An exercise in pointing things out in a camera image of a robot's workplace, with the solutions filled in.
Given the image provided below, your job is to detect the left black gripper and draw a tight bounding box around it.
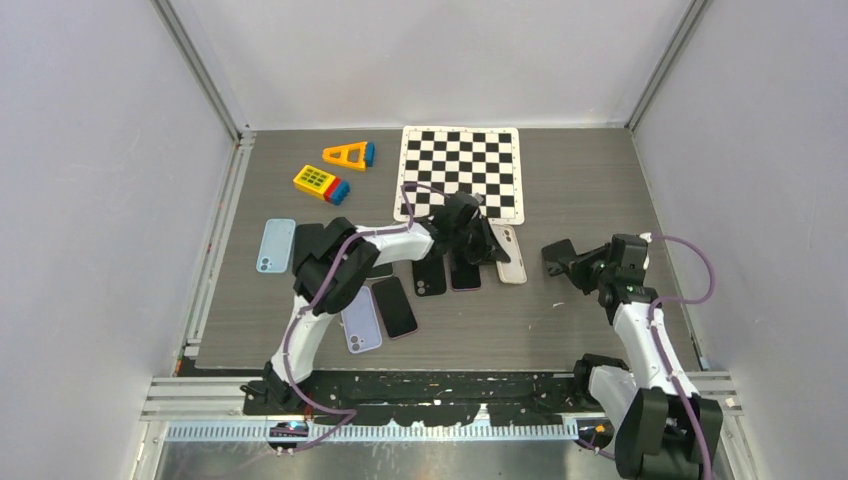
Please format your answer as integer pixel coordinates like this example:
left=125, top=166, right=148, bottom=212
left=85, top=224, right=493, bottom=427
left=450, top=214, right=508, bottom=265

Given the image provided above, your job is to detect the cream phone case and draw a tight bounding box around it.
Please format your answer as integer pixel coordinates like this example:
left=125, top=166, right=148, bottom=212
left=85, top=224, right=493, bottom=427
left=492, top=225, right=528, bottom=285

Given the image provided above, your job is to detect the purple edged bare phone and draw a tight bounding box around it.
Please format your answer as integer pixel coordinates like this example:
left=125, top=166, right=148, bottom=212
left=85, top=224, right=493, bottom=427
left=450, top=260, right=482, bottom=292

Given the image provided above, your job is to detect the white edged bare phone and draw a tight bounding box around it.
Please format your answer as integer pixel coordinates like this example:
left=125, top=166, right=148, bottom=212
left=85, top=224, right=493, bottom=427
left=367, top=263, right=394, bottom=281

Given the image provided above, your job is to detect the pink edged bare phone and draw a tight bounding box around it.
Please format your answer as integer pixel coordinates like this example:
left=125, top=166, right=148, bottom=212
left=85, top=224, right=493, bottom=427
left=372, top=277, right=418, bottom=339

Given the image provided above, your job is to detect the lavender phone case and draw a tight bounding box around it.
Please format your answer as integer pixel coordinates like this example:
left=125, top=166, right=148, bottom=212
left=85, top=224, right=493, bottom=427
left=341, top=286, right=383, bottom=354

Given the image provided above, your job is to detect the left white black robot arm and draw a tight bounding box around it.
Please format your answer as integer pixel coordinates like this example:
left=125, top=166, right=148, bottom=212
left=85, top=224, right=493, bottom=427
left=240, top=192, right=511, bottom=414

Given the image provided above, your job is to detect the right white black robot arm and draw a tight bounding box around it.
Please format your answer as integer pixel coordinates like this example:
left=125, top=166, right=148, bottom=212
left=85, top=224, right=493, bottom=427
left=542, top=233, right=723, bottom=479

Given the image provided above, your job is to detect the black phone on table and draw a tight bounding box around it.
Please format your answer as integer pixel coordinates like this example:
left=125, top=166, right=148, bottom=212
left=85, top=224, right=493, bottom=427
left=292, top=223, right=324, bottom=271

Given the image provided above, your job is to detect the black white checkerboard mat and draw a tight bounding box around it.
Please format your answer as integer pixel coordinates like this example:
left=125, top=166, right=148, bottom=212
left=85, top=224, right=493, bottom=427
left=393, top=125, right=526, bottom=226

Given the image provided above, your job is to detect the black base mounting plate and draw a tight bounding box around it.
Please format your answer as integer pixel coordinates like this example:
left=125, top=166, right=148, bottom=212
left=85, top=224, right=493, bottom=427
left=240, top=370, right=602, bottom=427

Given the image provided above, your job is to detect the orange triangle toy block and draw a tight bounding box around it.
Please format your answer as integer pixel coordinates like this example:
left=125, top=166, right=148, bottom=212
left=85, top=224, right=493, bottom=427
left=322, top=141, right=376, bottom=172

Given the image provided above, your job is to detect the yellow red blue toy block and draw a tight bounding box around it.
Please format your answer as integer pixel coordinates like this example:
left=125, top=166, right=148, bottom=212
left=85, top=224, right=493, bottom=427
left=293, top=165, right=351, bottom=206

